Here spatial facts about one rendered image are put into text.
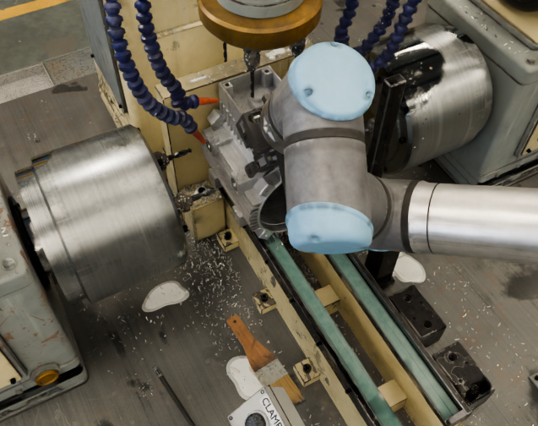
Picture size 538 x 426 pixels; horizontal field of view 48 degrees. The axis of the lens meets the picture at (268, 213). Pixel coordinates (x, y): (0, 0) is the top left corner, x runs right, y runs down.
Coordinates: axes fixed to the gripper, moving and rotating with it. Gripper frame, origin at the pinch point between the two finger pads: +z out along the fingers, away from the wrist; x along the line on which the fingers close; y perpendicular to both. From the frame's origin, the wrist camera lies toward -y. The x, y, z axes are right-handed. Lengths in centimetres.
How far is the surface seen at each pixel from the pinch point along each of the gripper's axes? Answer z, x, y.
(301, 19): -19.2, -7.9, 15.3
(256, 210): 3.8, 2.1, -4.7
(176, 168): 19.6, 8.7, 9.4
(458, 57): -3.9, -40.7, 6.2
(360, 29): 54, -61, 35
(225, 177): 9.4, 3.3, 3.1
